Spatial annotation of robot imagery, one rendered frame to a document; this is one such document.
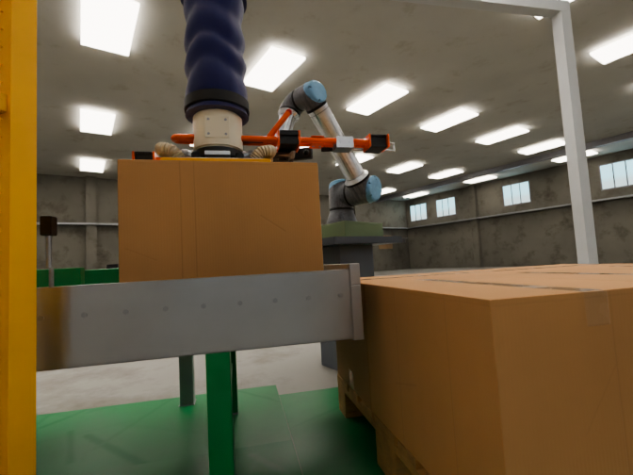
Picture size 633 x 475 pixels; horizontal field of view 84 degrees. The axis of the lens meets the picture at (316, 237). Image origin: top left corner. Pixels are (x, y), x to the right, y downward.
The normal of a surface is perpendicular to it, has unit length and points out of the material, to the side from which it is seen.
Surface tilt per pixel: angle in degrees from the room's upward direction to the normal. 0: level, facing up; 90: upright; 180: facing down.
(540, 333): 90
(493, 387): 90
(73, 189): 90
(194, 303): 90
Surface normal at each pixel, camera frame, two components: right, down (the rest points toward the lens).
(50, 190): 0.55, -0.09
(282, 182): 0.25, -0.08
